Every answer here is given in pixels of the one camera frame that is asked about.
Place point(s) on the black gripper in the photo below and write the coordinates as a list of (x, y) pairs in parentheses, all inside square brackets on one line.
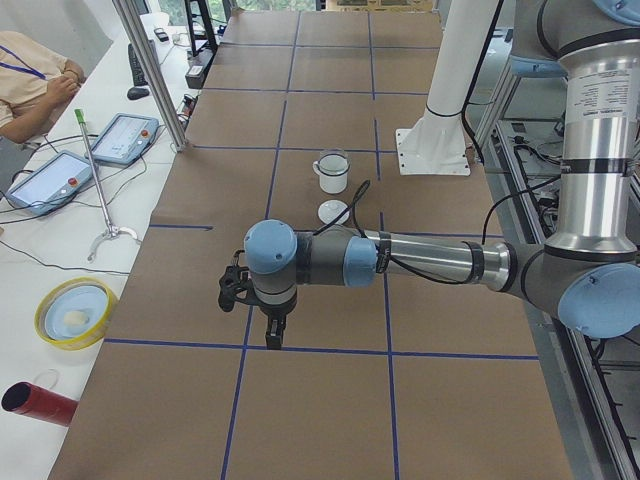
[(274, 311)]

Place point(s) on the clear plastic funnel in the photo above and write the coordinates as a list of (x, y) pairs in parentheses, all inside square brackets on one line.
[(333, 162)]

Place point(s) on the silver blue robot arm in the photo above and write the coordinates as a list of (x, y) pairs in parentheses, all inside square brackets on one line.
[(280, 259)]

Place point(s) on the white enamel cup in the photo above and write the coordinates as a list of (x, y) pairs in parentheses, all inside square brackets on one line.
[(331, 184)]

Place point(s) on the metal reacher grabber stick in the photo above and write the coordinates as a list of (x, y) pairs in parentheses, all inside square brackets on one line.
[(112, 231)]

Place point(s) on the yellow rimmed blue bowl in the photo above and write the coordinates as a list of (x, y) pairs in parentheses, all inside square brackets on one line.
[(75, 314)]

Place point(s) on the far teach pendant tablet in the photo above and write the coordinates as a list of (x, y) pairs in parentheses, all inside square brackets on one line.
[(124, 139)]

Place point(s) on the teach pendant tablet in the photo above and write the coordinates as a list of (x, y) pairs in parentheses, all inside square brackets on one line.
[(52, 185), (124, 139)]

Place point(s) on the red cardboard tube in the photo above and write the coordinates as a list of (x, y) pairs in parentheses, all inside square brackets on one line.
[(24, 398)]

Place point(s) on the near teach pendant tablet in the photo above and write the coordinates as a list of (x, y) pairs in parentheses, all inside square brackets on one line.
[(52, 185)]

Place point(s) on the grey power box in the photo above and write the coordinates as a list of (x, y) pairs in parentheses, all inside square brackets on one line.
[(198, 70)]

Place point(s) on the black computer mouse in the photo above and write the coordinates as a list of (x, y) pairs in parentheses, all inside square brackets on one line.
[(136, 93)]

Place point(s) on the black keyboard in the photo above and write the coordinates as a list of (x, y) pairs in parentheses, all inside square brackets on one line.
[(138, 76)]

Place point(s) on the black step ladder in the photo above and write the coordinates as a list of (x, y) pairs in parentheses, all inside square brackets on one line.
[(200, 9)]

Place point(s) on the person in beige shirt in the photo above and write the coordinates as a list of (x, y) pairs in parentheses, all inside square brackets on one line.
[(37, 84)]

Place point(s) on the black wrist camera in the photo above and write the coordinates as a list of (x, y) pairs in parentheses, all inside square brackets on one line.
[(235, 285)]

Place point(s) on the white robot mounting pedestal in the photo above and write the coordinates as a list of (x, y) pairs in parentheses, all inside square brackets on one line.
[(435, 145)]

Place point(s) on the aluminium frame post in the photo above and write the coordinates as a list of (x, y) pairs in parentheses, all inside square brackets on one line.
[(130, 18)]

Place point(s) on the aluminium side rack frame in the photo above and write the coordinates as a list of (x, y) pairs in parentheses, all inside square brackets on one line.
[(585, 273)]

